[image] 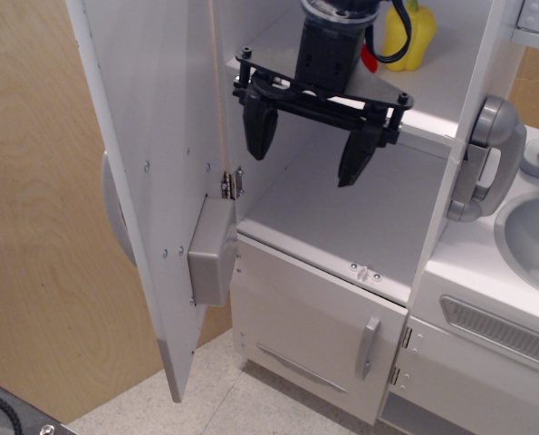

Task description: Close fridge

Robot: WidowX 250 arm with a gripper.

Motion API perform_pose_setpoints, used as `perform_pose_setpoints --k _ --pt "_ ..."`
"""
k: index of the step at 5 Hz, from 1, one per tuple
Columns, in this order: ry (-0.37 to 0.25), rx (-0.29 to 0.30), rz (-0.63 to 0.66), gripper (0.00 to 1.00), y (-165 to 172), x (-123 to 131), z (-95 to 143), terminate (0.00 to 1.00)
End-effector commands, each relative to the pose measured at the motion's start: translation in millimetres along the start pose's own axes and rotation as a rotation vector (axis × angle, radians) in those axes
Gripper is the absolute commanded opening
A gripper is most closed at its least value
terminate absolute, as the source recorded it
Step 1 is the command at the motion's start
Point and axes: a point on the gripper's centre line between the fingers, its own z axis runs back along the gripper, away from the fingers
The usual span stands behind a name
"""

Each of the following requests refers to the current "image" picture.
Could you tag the grey toy sink basin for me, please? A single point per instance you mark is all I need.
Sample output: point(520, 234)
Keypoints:
point(517, 236)

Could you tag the metal door hinge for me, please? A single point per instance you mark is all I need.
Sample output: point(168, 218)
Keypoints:
point(231, 184)

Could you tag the brass lower hinge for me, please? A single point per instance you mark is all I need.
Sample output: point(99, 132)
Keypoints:
point(406, 338)

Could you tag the white lower freezer door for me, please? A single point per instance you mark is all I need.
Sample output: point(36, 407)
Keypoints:
point(305, 325)

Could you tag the white toy counter unit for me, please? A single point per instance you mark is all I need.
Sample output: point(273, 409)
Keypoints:
point(471, 362)

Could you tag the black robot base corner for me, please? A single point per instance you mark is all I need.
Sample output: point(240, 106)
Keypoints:
point(20, 417)

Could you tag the grey toy wall phone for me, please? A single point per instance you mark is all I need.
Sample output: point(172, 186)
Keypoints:
point(491, 161)

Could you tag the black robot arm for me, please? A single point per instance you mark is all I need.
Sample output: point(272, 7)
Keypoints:
point(318, 85)

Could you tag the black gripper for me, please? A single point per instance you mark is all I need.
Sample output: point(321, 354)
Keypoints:
point(313, 81)

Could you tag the grey vent grille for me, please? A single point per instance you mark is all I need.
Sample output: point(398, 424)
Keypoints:
point(509, 333)

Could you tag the white toy fridge cabinet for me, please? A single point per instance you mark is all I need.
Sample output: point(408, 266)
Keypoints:
point(379, 233)

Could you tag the yellow toy bell pepper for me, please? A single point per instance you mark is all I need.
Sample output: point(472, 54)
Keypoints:
point(423, 29)

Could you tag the grey lower door handle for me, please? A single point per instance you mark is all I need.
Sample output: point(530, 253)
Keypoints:
point(363, 363)

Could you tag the white fridge door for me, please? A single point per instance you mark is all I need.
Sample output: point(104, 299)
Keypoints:
point(152, 71)

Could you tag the red white toy sushi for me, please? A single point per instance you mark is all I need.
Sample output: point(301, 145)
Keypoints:
point(368, 59)

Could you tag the grey ice dispenser panel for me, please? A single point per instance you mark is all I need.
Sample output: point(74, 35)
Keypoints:
point(212, 252)

